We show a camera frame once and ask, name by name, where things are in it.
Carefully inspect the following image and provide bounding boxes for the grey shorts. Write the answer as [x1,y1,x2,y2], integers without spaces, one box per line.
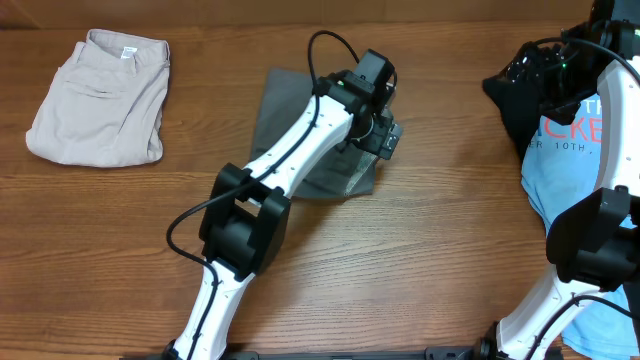
[250,68,378,199]

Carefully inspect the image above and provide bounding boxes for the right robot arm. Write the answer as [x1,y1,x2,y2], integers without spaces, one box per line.
[473,0,639,359]

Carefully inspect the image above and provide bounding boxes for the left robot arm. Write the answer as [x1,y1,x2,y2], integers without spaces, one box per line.
[161,50,402,360]

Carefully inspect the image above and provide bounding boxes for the black garment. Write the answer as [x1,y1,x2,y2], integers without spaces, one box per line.
[482,69,640,346]

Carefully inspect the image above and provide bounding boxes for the light blue t-shirt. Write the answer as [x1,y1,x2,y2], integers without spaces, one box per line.
[521,95,639,359]

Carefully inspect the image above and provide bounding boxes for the beige folded pants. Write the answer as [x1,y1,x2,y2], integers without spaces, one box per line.
[25,29,170,168]

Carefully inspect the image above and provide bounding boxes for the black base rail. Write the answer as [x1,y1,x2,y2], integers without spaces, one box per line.
[119,345,565,360]

